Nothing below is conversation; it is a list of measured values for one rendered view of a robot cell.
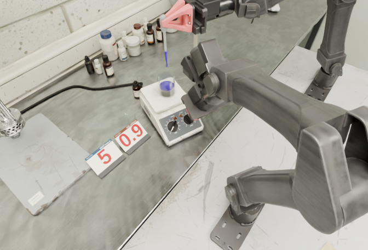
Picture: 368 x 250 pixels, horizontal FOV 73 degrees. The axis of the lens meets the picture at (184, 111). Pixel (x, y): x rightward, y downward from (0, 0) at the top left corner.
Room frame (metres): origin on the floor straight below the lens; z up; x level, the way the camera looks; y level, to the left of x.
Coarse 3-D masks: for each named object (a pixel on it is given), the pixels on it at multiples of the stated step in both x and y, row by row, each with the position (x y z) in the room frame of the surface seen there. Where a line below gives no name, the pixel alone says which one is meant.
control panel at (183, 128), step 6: (174, 114) 0.50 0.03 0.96; (180, 114) 0.50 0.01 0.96; (186, 114) 0.50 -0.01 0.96; (162, 120) 0.47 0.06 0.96; (168, 120) 0.48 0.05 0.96; (174, 120) 0.48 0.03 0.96; (180, 120) 0.48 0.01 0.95; (198, 120) 0.49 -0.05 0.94; (162, 126) 0.46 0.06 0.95; (180, 126) 0.47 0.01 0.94; (186, 126) 0.47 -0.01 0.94; (192, 126) 0.47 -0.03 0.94; (198, 126) 0.48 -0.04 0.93; (168, 132) 0.45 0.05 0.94; (174, 132) 0.45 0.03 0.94; (180, 132) 0.45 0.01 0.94; (186, 132) 0.45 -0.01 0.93; (168, 138) 0.43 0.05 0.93; (174, 138) 0.43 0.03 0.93
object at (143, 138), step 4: (140, 124) 0.49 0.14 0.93; (144, 136) 0.46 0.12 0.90; (148, 136) 0.46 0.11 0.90; (116, 140) 0.42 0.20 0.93; (136, 140) 0.44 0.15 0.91; (140, 140) 0.44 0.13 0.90; (144, 140) 0.44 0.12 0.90; (120, 144) 0.42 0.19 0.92; (132, 144) 0.43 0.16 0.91; (136, 144) 0.43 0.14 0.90; (140, 144) 0.43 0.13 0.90; (128, 148) 0.41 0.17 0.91; (132, 148) 0.41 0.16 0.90; (136, 148) 0.42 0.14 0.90; (128, 152) 0.40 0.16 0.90
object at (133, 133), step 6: (132, 126) 0.47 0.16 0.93; (138, 126) 0.48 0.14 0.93; (126, 132) 0.45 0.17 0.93; (132, 132) 0.46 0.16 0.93; (138, 132) 0.46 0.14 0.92; (144, 132) 0.47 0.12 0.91; (120, 138) 0.43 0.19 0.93; (126, 138) 0.44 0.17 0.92; (132, 138) 0.44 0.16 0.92; (138, 138) 0.45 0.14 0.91; (126, 144) 0.42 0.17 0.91
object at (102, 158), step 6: (108, 144) 0.41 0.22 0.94; (102, 150) 0.39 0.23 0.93; (108, 150) 0.39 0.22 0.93; (114, 150) 0.40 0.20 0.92; (96, 156) 0.37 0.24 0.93; (102, 156) 0.37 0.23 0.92; (108, 156) 0.38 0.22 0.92; (114, 156) 0.38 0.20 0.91; (90, 162) 0.35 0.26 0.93; (96, 162) 0.36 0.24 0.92; (102, 162) 0.36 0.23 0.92; (108, 162) 0.36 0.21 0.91; (96, 168) 0.34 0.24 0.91
